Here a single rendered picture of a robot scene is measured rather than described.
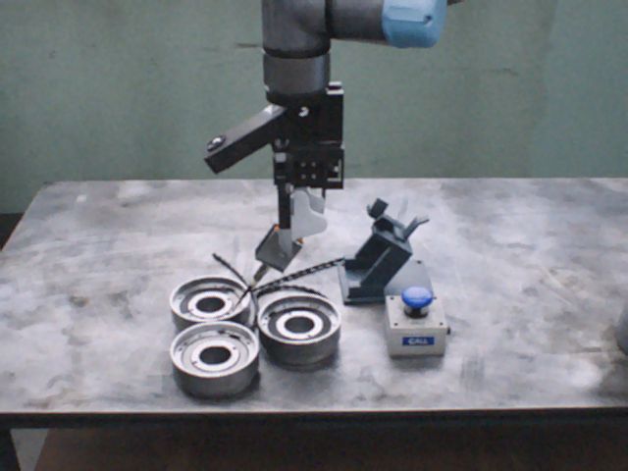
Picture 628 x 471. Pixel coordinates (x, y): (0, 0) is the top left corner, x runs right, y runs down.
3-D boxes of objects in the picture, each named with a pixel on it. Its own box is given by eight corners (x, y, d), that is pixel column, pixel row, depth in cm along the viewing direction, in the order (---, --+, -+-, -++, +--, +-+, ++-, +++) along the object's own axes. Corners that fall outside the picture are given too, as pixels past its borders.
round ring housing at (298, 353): (355, 335, 106) (356, 308, 104) (313, 380, 98) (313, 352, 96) (287, 310, 111) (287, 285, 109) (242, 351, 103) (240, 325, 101)
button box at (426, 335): (389, 357, 102) (391, 326, 100) (385, 323, 108) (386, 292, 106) (453, 356, 102) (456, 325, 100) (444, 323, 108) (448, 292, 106)
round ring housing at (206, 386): (228, 414, 93) (226, 387, 91) (155, 385, 98) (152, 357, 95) (276, 363, 101) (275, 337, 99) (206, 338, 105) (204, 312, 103)
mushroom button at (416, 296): (400, 334, 102) (402, 300, 100) (397, 314, 106) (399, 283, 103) (432, 333, 102) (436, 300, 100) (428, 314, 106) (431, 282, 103)
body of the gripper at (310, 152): (343, 196, 94) (344, 97, 88) (269, 198, 94) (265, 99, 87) (338, 167, 101) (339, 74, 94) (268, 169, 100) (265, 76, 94)
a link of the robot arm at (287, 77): (262, 60, 85) (262, 37, 92) (263, 101, 88) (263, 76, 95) (334, 59, 86) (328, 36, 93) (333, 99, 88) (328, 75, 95)
